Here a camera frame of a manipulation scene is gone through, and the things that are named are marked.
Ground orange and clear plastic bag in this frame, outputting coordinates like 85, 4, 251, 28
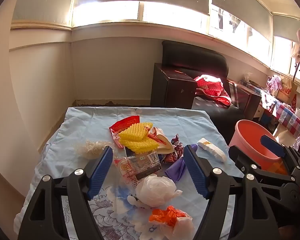
149, 205, 195, 240

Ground light blue floral cloth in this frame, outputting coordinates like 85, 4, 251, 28
14, 107, 243, 240

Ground red snack wrapper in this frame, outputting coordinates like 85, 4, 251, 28
109, 115, 140, 148

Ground red checkered cloth bundle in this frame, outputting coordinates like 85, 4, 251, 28
266, 74, 283, 96

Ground dark hanging garment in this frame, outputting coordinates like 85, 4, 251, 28
229, 15, 242, 33
217, 8, 225, 29

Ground maroon wrapper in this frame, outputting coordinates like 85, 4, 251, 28
162, 134, 184, 163

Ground clear labelled snack package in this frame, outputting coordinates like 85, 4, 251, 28
114, 150, 163, 188

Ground brown paper shopping bag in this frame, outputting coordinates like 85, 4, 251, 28
276, 75, 298, 105

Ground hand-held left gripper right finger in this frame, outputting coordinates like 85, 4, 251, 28
184, 144, 282, 240

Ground cream and red wrapper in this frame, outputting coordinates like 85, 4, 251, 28
147, 127, 175, 155

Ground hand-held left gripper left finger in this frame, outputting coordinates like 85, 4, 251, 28
17, 146, 114, 240

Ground black leather armchair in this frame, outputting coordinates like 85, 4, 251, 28
150, 40, 263, 135

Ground red polka dot cloth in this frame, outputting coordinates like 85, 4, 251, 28
194, 74, 232, 106

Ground clear bubble plastic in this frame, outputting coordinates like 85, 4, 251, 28
76, 140, 114, 160

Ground side table with checkered cloth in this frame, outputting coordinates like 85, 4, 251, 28
240, 79, 300, 137

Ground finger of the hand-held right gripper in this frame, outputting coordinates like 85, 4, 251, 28
228, 145, 294, 188
260, 134, 300, 180

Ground white plastic bag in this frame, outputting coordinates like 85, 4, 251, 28
127, 175, 183, 208

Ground white drawer cabinet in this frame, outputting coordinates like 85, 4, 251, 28
254, 102, 264, 119

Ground white foam net sleeve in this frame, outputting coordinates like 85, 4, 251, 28
197, 137, 227, 163

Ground purple plastic bag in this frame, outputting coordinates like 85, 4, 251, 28
164, 144, 198, 182

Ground pink plastic bucket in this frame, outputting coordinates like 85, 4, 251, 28
229, 119, 289, 175

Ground blue bin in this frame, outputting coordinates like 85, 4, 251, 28
261, 111, 272, 125

